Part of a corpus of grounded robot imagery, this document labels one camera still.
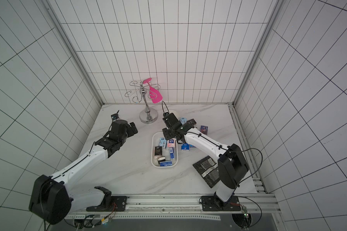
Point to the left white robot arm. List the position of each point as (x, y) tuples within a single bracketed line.
[(52, 199)]

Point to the black Face tissue pack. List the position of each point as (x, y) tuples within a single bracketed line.
[(158, 152)]

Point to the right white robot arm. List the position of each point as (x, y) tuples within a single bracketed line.
[(231, 163)]

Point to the small black tissue pack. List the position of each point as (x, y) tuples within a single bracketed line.
[(192, 122)]

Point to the white storage box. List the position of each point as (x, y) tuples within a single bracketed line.
[(155, 142)]

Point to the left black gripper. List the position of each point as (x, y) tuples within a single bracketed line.
[(129, 130)]

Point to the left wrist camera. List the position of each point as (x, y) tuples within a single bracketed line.
[(114, 116)]

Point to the blue orange tissue pack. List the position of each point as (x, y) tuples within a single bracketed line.
[(204, 129)]

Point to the black packaged item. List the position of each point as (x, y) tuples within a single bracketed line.
[(208, 170)]

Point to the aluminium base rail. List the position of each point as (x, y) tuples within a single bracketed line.
[(177, 206)]

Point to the chrome hook stand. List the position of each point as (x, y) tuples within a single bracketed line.
[(148, 115)]

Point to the blue white pack second row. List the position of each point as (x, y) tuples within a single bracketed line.
[(185, 147)]

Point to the light blue tissue pack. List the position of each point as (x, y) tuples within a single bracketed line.
[(183, 120)]

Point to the pink Tempo side pack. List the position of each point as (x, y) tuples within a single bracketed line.
[(171, 143)]

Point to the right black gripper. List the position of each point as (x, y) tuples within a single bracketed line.
[(167, 134)]

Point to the white ceramic bowl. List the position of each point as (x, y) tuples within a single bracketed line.
[(175, 113)]

